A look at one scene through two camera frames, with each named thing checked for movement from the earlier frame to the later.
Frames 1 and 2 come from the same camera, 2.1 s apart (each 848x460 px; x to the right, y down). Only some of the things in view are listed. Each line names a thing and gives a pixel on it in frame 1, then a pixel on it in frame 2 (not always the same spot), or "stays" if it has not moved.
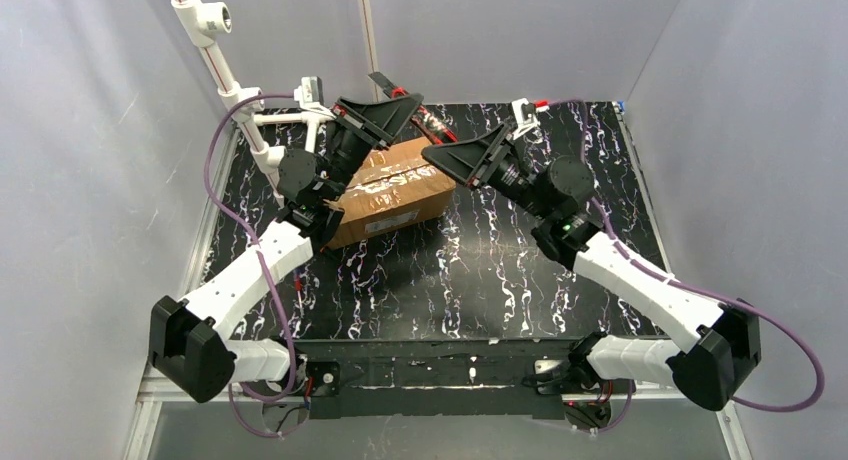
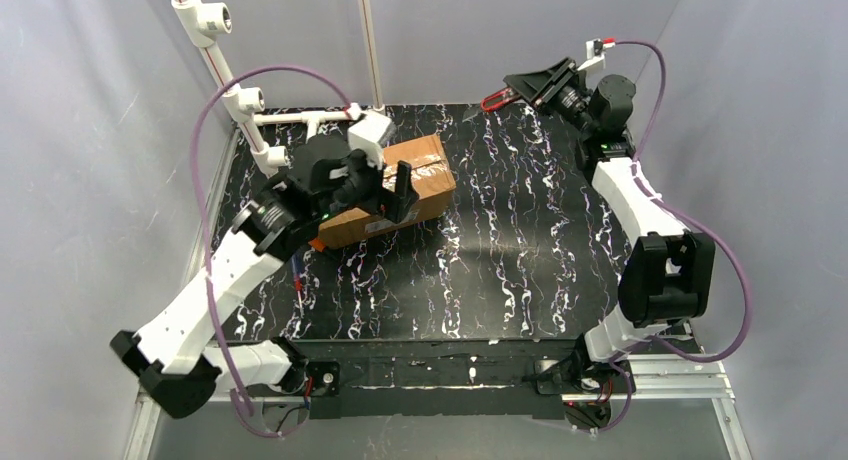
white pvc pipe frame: (202, 21) stays
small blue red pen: (298, 286) stays
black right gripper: (486, 165) → (547, 88)
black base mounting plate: (435, 378) stays
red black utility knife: (425, 119) → (492, 101)
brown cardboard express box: (398, 187) stays
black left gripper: (370, 128) → (382, 196)
